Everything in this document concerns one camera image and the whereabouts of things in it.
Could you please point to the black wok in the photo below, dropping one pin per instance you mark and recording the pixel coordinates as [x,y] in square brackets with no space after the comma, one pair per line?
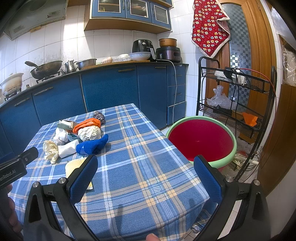
[44,70]

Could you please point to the red patterned quilt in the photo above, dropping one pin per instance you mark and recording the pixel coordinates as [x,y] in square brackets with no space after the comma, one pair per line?
[210,31]

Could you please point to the cream wrapper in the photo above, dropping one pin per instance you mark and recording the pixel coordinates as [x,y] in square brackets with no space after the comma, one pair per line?
[51,151]

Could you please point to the brown inner pot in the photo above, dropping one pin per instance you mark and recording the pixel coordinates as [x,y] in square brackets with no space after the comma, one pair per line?
[168,42]

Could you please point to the white tissue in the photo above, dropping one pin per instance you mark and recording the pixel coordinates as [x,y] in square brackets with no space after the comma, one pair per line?
[61,137]

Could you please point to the green teal sponge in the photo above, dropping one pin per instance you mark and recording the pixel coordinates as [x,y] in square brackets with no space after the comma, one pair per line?
[72,137]

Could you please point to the yellow sponge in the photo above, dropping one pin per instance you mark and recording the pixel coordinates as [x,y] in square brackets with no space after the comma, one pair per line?
[72,165]

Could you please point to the person's right hand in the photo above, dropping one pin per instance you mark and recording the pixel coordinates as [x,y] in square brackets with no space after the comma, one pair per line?
[152,237]

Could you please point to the green white medicine box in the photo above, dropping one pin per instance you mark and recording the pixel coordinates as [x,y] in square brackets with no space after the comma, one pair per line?
[66,125]

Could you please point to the steel wool scrubber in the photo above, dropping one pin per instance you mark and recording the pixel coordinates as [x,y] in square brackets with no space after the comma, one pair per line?
[99,116]

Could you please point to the white foam packet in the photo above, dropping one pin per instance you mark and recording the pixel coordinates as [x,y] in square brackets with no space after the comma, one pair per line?
[67,149]

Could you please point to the dark rice cooker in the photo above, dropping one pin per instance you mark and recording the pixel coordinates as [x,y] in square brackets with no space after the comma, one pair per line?
[169,53]

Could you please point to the blue plaid tablecloth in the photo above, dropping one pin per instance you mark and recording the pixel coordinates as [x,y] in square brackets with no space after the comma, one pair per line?
[143,183]

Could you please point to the steel kettle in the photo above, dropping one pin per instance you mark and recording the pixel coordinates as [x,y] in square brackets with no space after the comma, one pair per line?
[70,67]

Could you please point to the wooden door frame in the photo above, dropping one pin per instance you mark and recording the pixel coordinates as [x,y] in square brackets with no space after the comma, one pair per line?
[246,68]

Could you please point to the orange cloth on shelf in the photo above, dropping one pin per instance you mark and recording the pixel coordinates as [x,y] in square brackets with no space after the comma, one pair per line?
[250,119]

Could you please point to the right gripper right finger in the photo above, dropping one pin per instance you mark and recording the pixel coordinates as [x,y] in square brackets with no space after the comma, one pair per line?
[220,191]

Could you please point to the white ceramic bowl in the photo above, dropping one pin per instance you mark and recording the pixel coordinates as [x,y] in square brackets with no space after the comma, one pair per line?
[139,56]

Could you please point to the black air fryer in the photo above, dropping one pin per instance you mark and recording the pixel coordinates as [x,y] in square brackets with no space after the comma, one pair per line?
[143,45]

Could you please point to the white clay pot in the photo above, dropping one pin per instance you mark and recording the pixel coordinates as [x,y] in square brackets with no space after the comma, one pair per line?
[12,84]

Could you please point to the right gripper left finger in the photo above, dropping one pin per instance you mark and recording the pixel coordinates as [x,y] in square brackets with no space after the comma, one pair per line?
[70,192]

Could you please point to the red bucket green rim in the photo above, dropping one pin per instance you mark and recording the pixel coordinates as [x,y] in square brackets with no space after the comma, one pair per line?
[205,136]

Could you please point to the range hood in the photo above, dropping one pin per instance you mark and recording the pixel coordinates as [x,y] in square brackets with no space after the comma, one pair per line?
[33,14]

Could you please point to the person's left hand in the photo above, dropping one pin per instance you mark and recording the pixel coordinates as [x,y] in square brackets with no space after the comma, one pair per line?
[8,205]

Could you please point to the steel mixing bowl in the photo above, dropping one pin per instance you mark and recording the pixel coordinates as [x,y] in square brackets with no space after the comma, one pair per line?
[86,63]

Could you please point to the blue lower kitchen cabinets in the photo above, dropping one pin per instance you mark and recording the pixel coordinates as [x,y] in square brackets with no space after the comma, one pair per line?
[157,89]

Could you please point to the blue upper wall cabinet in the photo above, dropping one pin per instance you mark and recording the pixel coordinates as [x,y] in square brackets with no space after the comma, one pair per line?
[138,15]

